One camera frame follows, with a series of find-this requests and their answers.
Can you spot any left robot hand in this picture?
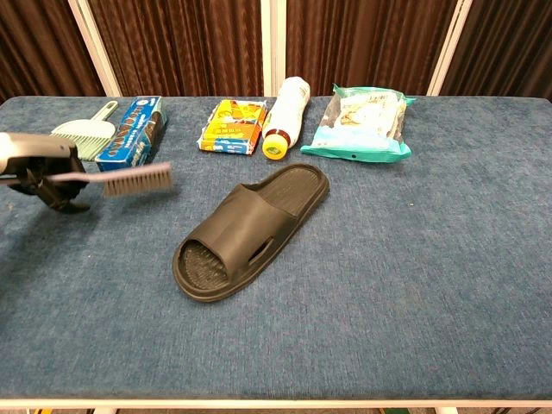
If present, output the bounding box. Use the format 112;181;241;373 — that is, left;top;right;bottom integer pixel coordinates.
0;131;91;213

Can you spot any grey long-handled brush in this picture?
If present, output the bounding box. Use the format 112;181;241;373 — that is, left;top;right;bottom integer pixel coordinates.
0;161;174;198

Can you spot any black rubber slipper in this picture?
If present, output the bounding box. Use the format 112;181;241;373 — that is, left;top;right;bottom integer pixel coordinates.
172;162;331;303

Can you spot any mint green hand broom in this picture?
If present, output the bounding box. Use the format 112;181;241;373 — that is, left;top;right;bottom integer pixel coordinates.
50;100;120;162

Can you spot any blue toothpaste box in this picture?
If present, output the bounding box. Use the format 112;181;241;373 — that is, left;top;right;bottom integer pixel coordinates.
95;95;169;173

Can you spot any brown curtain partition panel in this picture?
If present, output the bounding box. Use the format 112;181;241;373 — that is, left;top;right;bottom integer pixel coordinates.
0;0;122;104
426;0;552;98
271;0;474;97
68;0;277;97

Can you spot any orange yellow snack pack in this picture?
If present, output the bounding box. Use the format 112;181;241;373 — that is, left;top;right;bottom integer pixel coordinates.
197;98;269;157

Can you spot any white bottle yellow cap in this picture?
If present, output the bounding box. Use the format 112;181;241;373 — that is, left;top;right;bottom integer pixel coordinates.
261;76;312;162

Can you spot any teal clear snack bag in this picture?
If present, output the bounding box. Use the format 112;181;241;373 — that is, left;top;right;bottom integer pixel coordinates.
299;83;417;165

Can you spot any blue fabric table cover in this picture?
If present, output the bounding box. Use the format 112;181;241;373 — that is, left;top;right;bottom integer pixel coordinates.
0;95;552;401

